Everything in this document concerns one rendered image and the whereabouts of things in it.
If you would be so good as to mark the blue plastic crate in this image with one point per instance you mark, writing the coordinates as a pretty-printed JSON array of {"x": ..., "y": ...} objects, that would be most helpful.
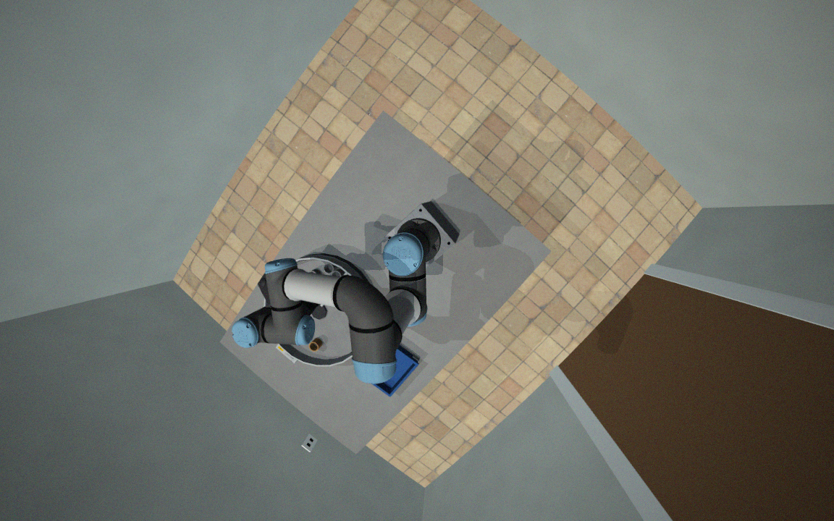
[{"x": 404, "y": 367}]

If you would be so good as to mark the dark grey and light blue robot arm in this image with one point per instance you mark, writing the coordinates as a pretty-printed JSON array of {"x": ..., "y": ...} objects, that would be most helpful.
[{"x": 376, "y": 322}]

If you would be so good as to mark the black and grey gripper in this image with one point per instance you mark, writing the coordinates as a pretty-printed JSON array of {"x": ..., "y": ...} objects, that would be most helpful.
[{"x": 309, "y": 308}]

